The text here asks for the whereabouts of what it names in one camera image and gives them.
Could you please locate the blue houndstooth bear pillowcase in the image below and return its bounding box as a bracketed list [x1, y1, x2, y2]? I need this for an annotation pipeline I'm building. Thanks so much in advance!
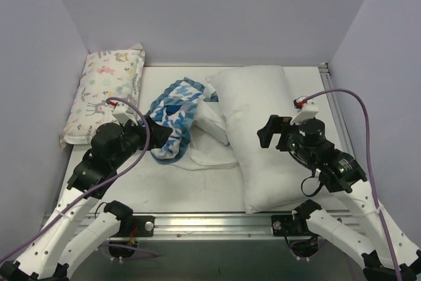
[147, 77, 238, 171]

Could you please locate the white pillow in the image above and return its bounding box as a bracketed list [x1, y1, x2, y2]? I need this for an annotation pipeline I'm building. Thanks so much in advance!
[206, 64, 318, 215]

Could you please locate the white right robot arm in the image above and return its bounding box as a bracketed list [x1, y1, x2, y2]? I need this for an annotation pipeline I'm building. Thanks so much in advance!
[257, 115, 420, 280]

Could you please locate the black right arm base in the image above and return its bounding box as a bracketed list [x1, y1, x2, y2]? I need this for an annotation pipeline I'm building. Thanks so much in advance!
[271, 199, 322, 237]

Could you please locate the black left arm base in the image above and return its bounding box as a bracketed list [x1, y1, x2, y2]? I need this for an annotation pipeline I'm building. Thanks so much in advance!
[103, 201, 155, 238]

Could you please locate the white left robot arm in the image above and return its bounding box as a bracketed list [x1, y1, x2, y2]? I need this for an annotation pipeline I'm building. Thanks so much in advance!
[1, 116, 173, 280]

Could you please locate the floral deer print pillow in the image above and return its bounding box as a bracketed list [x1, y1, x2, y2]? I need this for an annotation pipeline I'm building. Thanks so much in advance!
[60, 43, 145, 148]

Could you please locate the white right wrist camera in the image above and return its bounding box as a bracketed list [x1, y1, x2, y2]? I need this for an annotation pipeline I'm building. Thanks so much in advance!
[291, 97, 319, 125]

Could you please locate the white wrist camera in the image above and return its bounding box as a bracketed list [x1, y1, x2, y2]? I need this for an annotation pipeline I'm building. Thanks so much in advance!
[112, 102, 137, 126]
[291, 97, 319, 125]

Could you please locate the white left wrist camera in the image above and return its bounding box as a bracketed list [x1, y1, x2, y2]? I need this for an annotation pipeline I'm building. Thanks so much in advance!
[112, 102, 137, 126]

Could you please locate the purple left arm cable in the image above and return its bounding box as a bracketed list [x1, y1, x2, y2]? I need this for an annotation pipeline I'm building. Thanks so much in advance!
[0, 97, 159, 262]

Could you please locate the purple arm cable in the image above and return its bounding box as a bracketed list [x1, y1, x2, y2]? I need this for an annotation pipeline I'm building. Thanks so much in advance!
[301, 88, 405, 281]
[0, 97, 159, 262]

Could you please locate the aluminium front rail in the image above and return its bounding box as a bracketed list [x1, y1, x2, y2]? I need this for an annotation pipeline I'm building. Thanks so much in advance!
[42, 213, 356, 241]

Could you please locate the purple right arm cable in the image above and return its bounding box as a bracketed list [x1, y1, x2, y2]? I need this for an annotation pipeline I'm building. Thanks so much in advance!
[301, 88, 405, 281]

